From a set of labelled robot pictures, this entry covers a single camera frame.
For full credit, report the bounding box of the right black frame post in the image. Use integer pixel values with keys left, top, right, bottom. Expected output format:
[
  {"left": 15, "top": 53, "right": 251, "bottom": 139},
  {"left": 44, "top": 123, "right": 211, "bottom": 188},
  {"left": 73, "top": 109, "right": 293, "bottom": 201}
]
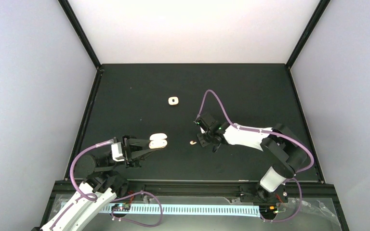
[{"left": 285, "top": 0, "right": 330, "bottom": 70}]

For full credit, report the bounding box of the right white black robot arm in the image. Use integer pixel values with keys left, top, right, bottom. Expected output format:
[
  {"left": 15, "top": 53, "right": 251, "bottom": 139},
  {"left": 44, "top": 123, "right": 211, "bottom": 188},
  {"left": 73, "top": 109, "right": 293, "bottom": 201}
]
[{"left": 194, "top": 113, "right": 308, "bottom": 202}]

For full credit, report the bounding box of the small green circuit board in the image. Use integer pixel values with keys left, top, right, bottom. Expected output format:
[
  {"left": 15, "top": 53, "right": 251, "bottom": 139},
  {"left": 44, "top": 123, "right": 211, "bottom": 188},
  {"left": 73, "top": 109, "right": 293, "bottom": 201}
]
[{"left": 111, "top": 203, "right": 131, "bottom": 213}]

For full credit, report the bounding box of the right base circuit board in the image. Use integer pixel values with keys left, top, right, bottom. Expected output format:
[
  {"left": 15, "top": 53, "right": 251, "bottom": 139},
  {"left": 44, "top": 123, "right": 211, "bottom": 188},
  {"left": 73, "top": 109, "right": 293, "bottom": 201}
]
[{"left": 259, "top": 205, "right": 286, "bottom": 214}]

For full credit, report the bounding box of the left black frame post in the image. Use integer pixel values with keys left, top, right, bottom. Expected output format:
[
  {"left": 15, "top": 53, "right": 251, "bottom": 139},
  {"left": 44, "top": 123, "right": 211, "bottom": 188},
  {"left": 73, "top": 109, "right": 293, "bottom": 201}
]
[{"left": 58, "top": 0, "right": 102, "bottom": 69}]

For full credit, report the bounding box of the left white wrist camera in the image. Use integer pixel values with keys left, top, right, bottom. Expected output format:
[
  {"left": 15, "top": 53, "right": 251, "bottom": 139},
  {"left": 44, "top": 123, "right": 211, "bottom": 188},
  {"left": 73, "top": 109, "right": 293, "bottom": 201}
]
[{"left": 111, "top": 142, "right": 125, "bottom": 162}]

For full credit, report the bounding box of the pink earbuds charging case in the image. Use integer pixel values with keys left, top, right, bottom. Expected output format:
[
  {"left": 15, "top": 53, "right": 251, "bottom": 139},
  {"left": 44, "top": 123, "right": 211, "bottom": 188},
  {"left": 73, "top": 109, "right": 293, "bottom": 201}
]
[{"left": 168, "top": 96, "right": 179, "bottom": 105}]

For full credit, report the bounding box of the black frame post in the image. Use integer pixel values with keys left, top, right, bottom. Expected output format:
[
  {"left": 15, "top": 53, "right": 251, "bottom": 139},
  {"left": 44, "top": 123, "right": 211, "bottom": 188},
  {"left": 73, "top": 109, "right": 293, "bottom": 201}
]
[
  {"left": 58, "top": 0, "right": 102, "bottom": 69},
  {"left": 285, "top": 0, "right": 330, "bottom": 70}
]

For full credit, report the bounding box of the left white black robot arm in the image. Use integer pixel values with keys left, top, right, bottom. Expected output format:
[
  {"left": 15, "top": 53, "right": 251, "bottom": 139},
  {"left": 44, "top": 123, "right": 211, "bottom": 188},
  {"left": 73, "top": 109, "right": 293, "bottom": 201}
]
[{"left": 33, "top": 133, "right": 168, "bottom": 231}]

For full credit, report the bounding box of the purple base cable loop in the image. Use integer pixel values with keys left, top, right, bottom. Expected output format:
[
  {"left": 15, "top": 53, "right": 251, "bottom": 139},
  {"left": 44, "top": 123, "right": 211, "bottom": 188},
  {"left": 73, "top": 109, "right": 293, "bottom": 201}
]
[{"left": 109, "top": 191, "right": 164, "bottom": 228}]

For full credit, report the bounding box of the white slotted cable duct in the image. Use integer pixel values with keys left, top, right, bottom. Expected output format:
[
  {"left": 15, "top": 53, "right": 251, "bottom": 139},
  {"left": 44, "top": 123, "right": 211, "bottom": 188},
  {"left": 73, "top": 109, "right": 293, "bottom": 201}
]
[{"left": 95, "top": 203, "right": 261, "bottom": 218}]

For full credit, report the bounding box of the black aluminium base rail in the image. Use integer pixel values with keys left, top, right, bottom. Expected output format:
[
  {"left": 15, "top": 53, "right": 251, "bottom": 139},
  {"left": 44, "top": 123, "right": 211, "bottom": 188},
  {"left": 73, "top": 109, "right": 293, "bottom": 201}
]
[{"left": 49, "top": 181, "right": 340, "bottom": 205}]

